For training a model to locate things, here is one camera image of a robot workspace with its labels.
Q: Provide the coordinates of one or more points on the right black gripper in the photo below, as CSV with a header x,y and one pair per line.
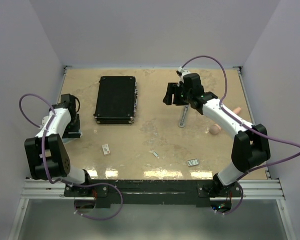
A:
x,y
173,88

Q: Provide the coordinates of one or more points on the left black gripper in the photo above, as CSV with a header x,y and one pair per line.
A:
x,y
76,127

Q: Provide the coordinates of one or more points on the silver black stapler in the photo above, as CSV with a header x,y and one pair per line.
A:
x,y
182,120

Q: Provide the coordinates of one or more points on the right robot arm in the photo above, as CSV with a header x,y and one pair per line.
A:
x,y
250,146

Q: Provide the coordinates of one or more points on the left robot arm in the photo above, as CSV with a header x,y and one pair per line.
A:
x,y
46,154

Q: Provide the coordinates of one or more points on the small staple box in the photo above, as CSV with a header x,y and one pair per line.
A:
x,y
106,149

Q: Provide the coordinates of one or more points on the black briefcase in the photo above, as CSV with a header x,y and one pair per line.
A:
x,y
116,100

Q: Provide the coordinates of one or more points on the pink silicone cone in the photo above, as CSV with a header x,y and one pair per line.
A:
x,y
215,128

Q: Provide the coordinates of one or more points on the staple strips pack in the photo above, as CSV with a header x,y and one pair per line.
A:
x,y
193,162

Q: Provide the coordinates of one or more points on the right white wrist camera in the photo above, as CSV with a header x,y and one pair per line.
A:
x,y
181,72

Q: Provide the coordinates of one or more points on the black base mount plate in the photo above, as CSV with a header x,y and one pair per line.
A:
x,y
200,193

